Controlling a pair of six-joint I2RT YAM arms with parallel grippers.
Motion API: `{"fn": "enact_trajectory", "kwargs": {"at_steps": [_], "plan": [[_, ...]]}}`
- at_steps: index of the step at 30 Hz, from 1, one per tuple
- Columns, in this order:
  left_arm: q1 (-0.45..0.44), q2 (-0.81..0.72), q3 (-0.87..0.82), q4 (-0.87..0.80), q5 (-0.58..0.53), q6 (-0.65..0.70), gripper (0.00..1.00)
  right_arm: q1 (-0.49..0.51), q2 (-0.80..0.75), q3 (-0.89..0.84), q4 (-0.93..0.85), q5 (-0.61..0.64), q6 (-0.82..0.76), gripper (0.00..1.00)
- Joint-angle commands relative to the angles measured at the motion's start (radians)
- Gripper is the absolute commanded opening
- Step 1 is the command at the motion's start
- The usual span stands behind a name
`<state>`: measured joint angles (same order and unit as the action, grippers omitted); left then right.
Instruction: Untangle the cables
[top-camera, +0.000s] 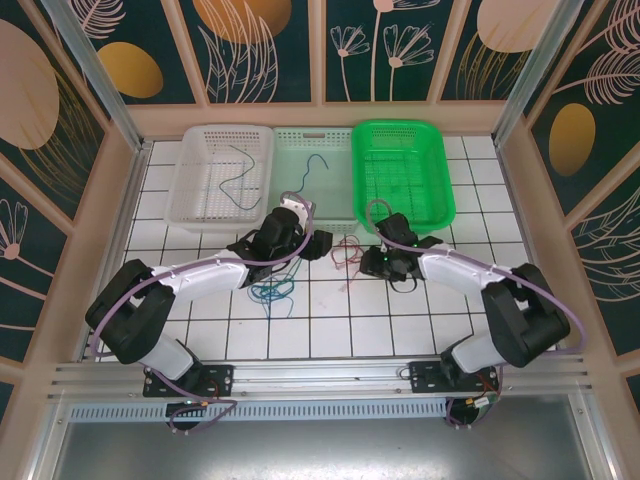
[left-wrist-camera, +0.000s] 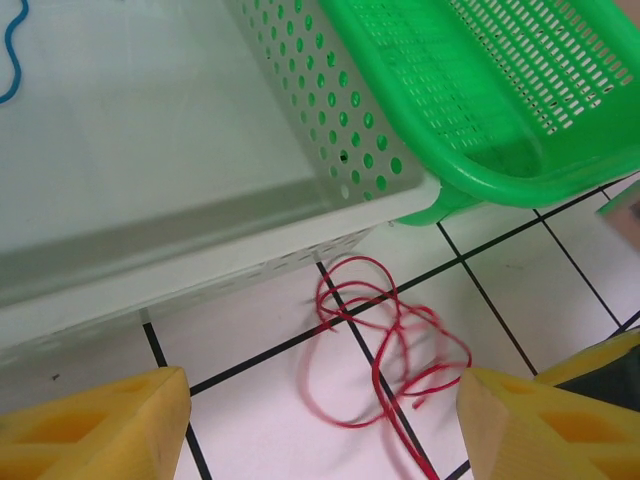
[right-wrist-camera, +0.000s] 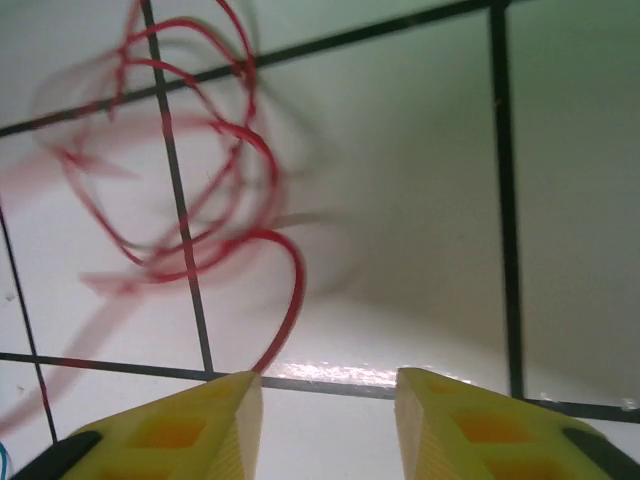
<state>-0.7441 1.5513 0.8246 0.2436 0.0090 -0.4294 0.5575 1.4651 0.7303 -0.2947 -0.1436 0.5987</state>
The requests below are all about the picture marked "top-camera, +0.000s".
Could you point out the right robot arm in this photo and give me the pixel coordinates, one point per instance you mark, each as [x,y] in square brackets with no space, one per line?
[450,270]

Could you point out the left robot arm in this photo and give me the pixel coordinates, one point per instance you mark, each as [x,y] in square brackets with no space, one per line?
[200,280]

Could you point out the pale green plastic basket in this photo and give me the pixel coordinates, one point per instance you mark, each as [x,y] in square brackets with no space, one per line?
[330,175]

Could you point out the bright green plastic basket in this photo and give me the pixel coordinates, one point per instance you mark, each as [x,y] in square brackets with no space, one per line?
[400,175]

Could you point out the white plastic basket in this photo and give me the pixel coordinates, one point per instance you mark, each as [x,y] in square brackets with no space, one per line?
[215,180]

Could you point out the grey metal sheet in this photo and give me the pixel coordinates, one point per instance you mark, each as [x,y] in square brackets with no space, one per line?
[320,450]

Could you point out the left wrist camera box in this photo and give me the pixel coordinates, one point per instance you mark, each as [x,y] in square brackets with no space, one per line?
[298,210]

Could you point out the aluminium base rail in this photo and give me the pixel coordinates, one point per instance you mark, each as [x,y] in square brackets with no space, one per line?
[320,372]

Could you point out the aluminium frame post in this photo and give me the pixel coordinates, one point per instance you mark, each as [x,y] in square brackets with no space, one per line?
[536,65]
[92,65]

